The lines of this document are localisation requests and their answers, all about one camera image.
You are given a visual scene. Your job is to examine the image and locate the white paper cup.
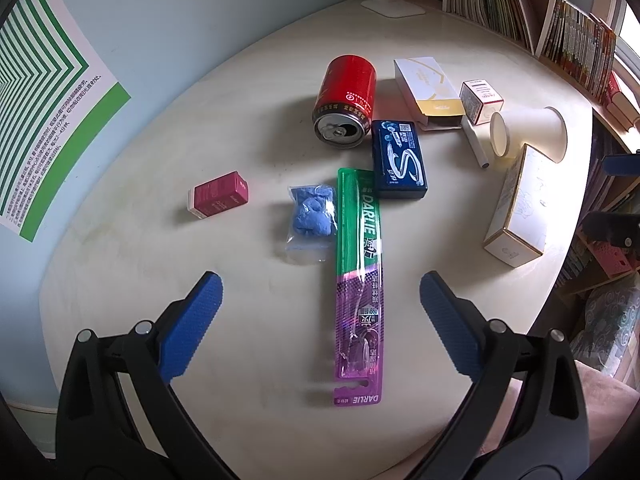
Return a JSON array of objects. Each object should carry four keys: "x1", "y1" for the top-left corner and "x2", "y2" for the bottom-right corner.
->
[{"x1": 489, "y1": 106, "x2": 567, "y2": 162}]

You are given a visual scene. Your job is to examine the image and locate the tall white carton box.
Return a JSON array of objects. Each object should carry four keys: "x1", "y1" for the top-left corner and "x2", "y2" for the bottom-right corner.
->
[{"x1": 483, "y1": 144, "x2": 554, "y2": 268}]

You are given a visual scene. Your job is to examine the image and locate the small white red-trimmed box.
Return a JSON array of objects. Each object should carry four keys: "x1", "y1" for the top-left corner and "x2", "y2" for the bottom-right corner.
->
[{"x1": 459, "y1": 79, "x2": 504, "y2": 126}]

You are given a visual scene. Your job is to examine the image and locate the white marker pen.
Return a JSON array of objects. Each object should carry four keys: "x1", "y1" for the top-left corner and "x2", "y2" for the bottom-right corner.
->
[{"x1": 461, "y1": 116, "x2": 490, "y2": 169}]

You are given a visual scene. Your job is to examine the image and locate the green purple toothbrush package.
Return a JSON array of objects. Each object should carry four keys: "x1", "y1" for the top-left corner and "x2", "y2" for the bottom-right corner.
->
[{"x1": 333, "y1": 168, "x2": 384, "y2": 408}]

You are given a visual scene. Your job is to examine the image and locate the white and gold soap box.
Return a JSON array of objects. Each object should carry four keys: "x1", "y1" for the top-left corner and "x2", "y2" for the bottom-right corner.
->
[{"x1": 394, "y1": 56, "x2": 465, "y2": 132}]

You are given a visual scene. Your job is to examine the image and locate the blue chewing gum box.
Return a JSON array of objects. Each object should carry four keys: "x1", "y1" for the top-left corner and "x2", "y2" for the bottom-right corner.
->
[{"x1": 371, "y1": 119, "x2": 427, "y2": 200}]

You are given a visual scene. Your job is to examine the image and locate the small crimson box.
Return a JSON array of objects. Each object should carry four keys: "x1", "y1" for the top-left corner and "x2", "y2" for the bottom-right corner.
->
[{"x1": 186, "y1": 171, "x2": 250, "y2": 219}]

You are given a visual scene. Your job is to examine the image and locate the blue gloves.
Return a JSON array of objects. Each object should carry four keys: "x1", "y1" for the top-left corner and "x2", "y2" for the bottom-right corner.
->
[{"x1": 284, "y1": 184, "x2": 337, "y2": 264}]

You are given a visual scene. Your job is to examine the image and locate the red soda can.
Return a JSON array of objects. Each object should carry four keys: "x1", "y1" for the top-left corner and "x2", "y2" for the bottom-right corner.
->
[{"x1": 311, "y1": 54, "x2": 376, "y2": 148}]

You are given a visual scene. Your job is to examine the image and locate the patterned bed quilt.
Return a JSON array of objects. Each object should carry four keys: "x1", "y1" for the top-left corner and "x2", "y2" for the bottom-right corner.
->
[{"x1": 570, "y1": 272, "x2": 639, "y2": 377}]

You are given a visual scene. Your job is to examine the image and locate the wooden bookshelf with books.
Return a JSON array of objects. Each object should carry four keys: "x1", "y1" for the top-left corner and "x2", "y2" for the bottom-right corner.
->
[{"x1": 399, "y1": 0, "x2": 640, "y2": 302}]

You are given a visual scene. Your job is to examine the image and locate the white desk lamp base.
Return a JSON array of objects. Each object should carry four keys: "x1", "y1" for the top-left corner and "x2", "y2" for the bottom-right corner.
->
[{"x1": 360, "y1": 0, "x2": 425, "y2": 18}]

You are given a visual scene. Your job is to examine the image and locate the green striped wall poster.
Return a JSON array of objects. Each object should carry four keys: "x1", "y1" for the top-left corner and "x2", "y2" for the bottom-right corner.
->
[{"x1": 1, "y1": 0, "x2": 130, "y2": 242}]

